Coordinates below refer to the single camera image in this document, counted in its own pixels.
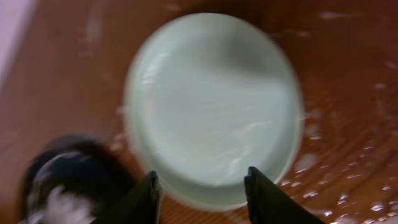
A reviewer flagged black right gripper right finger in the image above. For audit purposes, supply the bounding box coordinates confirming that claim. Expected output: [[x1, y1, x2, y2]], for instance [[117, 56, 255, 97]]
[[244, 167, 323, 224]]

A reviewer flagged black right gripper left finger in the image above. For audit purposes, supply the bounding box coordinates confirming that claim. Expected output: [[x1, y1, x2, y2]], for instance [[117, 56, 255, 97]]
[[91, 171, 162, 224]]

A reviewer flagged pale green plate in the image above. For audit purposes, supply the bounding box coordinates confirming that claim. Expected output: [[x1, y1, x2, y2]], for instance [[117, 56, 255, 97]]
[[124, 13, 303, 211]]

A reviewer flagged black round tray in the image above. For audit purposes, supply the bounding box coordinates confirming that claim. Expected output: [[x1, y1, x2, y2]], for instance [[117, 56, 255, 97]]
[[19, 135, 136, 223]]

